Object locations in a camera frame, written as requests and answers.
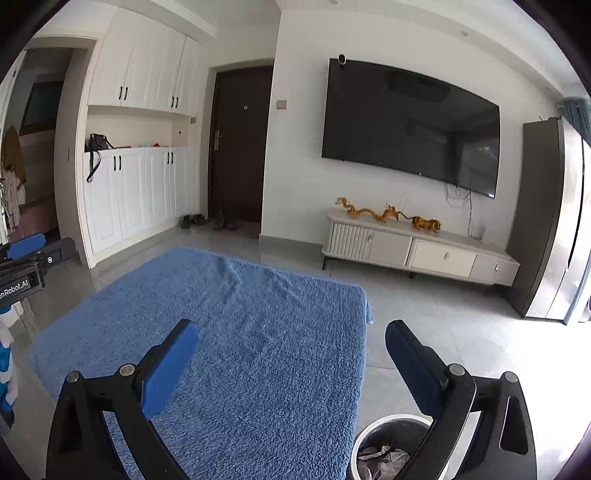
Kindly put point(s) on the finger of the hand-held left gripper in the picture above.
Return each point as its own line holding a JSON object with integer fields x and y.
{"x": 25, "y": 245}
{"x": 60, "y": 251}

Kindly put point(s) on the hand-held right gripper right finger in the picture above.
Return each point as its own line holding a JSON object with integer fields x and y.
{"x": 415, "y": 369}

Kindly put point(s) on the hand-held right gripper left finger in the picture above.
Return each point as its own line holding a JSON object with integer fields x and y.
{"x": 168, "y": 369}

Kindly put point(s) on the white trash bin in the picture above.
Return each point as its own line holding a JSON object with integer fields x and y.
{"x": 392, "y": 433}

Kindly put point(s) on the hanging clothes on rack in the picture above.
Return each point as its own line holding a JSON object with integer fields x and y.
{"x": 11, "y": 180}

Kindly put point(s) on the blue fluffy blanket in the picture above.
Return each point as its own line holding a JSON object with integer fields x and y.
{"x": 258, "y": 360}

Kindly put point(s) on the white shoe cabinet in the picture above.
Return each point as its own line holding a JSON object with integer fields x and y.
{"x": 134, "y": 198}

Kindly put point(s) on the white television cabinet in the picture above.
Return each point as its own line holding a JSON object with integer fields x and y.
{"x": 443, "y": 261}

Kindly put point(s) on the black handbag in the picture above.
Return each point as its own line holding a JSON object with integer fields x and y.
{"x": 99, "y": 142}

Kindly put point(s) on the dark shoe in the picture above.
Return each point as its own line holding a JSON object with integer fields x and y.
{"x": 186, "y": 222}
{"x": 199, "y": 218}

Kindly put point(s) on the golden tiger ornament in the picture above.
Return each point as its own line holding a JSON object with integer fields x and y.
{"x": 427, "y": 225}

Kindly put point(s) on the white router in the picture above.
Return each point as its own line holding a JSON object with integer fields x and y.
{"x": 485, "y": 233}

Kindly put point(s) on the golden dragon ornament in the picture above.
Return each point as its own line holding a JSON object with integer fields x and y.
{"x": 364, "y": 213}

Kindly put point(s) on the dark grey refrigerator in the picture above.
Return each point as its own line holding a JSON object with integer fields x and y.
{"x": 540, "y": 217}

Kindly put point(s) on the dark brown entrance door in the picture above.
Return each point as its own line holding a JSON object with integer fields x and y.
{"x": 235, "y": 161}

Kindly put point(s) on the blue grey curtain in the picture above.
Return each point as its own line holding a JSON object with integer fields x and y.
{"x": 577, "y": 117}

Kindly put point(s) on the small white webcam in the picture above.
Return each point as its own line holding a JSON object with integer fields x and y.
{"x": 342, "y": 60}

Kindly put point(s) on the wall-mounted black television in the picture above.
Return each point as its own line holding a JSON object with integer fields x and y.
{"x": 406, "y": 134}

